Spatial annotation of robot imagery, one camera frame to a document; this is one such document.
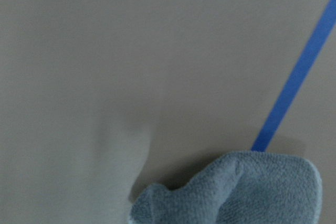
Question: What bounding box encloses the grey wiping cloth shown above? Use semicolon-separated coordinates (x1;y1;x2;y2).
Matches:
128;151;322;223

